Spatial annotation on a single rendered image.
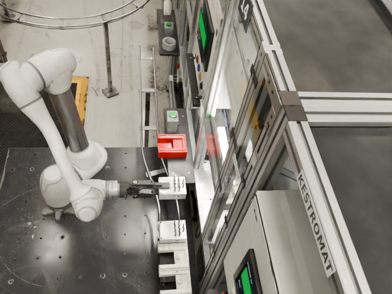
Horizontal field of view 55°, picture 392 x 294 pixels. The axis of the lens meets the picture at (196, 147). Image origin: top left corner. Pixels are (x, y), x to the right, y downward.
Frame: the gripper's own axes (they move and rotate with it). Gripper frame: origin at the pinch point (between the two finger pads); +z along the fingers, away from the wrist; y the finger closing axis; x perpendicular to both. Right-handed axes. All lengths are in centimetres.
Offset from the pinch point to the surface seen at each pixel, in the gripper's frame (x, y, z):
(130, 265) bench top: -23.0, -36.1, -15.8
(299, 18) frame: -4, 97, 34
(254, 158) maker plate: -38, 76, 19
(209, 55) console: 27, 58, 18
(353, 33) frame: -10, 97, 48
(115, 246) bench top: -12.4, -36.1, -23.3
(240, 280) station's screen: -62, 53, 15
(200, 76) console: 35, 39, 18
